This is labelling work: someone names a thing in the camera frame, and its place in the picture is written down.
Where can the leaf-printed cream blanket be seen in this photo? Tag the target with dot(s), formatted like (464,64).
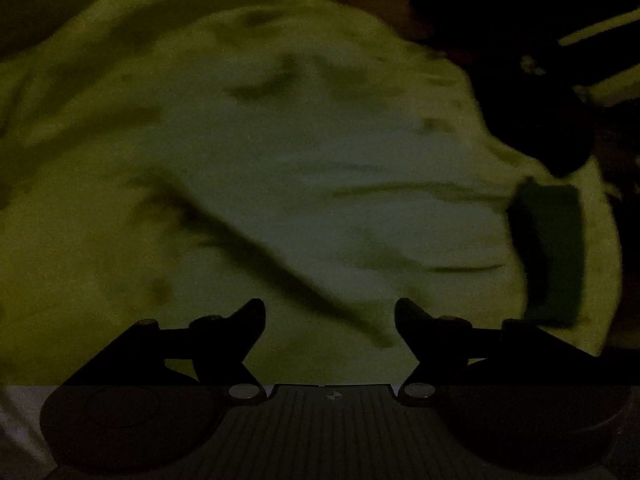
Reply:
(75,270)

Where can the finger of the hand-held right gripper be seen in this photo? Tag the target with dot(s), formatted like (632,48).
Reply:
(550,250)

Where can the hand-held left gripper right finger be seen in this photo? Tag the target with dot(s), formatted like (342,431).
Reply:
(409,317)

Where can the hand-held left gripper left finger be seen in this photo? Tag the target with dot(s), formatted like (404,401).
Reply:
(250,317)

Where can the white garment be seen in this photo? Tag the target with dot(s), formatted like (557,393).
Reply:
(325,210)

